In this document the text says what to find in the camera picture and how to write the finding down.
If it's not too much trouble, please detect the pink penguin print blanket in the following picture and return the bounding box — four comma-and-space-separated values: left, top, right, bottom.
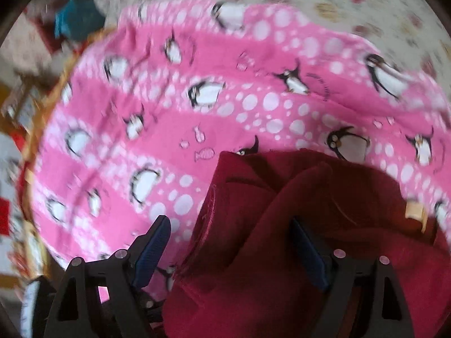
30, 0, 450, 300

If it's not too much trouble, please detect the blue plastic bag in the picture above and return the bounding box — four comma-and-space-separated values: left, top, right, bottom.
54, 0, 105, 42

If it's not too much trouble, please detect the dark red small garment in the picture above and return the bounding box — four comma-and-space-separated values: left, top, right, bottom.
163, 150, 450, 337

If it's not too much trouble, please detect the yellow orange patterned blanket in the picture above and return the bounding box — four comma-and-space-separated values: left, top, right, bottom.
17, 26, 117, 279

